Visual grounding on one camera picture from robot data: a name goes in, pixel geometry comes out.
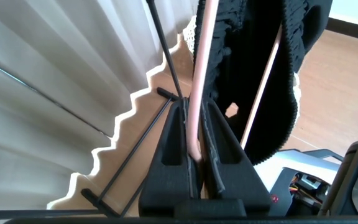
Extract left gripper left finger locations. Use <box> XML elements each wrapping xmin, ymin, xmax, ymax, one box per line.
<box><xmin>138</xmin><ymin>98</ymin><xmax>199</xmax><ymax>216</ymax></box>

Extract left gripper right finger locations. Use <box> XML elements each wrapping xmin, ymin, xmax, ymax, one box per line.
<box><xmin>200</xmin><ymin>98</ymin><xmax>272</xmax><ymax>215</ymax></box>

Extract black shorts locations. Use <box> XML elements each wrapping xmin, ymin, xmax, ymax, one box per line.
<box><xmin>193</xmin><ymin>0</ymin><xmax>334</xmax><ymax>166</ymax></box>

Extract pink clothes hanger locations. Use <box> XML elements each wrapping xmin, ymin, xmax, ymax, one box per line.
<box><xmin>186</xmin><ymin>0</ymin><xmax>285</xmax><ymax>163</ymax></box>

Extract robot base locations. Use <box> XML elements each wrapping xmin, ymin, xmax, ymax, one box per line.
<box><xmin>255</xmin><ymin>101</ymin><xmax>358</xmax><ymax>218</ymax></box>

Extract black clothes rack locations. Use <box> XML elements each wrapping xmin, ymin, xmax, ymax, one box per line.
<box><xmin>0</xmin><ymin>0</ymin><xmax>185</xmax><ymax>220</ymax></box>

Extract beige curtain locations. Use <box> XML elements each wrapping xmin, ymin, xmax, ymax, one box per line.
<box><xmin>0</xmin><ymin>0</ymin><xmax>199</xmax><ymax>213</ymax></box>

